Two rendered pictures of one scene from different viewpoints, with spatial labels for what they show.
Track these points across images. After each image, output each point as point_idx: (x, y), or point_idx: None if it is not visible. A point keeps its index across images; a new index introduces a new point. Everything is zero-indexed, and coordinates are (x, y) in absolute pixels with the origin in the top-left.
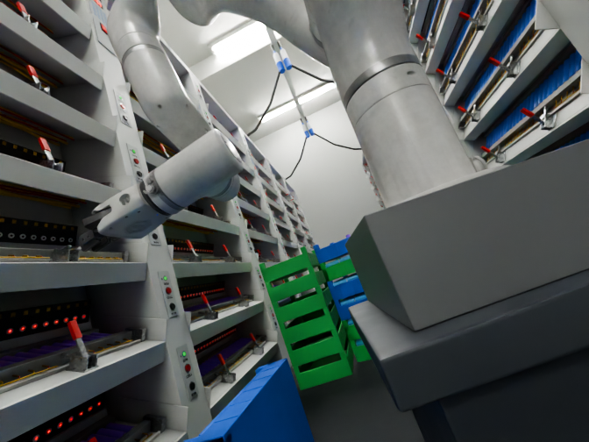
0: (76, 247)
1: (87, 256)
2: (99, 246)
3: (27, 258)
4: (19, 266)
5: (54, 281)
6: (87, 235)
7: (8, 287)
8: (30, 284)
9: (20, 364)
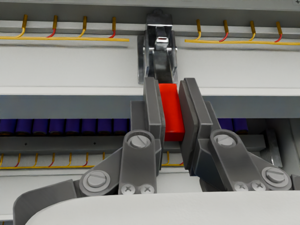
0: (155, 77)
1: (245, 20)
2: (179, 143)
3: (96, 21)
4: (28, 98)
5: (111, 113)
6: (130, 129)
7: (28, 115)
8: (64, 114)
9: (93, 147)
